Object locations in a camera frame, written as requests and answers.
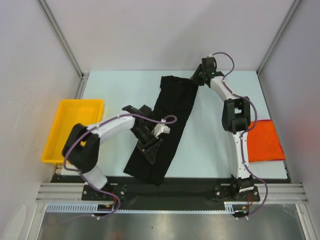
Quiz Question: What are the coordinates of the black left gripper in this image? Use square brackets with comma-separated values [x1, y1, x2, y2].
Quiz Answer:
[129, 125, 162, 164]

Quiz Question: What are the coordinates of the black t-shirt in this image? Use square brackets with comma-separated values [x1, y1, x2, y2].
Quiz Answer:
[123, 75, 198, 186]

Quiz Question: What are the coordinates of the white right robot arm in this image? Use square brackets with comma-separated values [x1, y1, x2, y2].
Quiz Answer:
[190, 55, 254, 201]

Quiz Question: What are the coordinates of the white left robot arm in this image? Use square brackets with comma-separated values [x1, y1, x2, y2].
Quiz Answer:
[62, 105, 170, 200]

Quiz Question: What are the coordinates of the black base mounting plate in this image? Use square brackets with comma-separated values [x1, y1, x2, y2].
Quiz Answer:
[49, 174, 292, 213]

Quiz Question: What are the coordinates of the yellow plastic tray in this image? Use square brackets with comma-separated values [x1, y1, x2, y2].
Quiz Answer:
[41, 99, 104, 165]

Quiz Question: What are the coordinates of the orange folded t-shirt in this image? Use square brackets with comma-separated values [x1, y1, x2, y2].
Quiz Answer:
[247, 119, 286, 163]

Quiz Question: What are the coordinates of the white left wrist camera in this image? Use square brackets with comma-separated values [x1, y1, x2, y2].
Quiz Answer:
[153, 123, 171, 137]

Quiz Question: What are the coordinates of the grey slotted cable duct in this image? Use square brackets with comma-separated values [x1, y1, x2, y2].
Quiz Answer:
[46, 202, 249, 215]

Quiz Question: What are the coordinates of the right aluminium corner post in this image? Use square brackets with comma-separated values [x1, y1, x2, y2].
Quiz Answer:
[256, 0, 303, 77]

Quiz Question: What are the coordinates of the aluminium corner post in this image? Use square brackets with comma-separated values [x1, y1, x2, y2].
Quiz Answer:
[256, 0, 303, 77]
[36, 0, 84, 79]

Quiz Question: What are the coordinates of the aluminium frame rail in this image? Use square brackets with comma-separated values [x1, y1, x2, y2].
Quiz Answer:
[36, 183, 308, 204]

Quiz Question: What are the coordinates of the left aluminium corner post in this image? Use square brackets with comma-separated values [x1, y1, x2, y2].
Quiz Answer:
[36, 0, 84, 79]

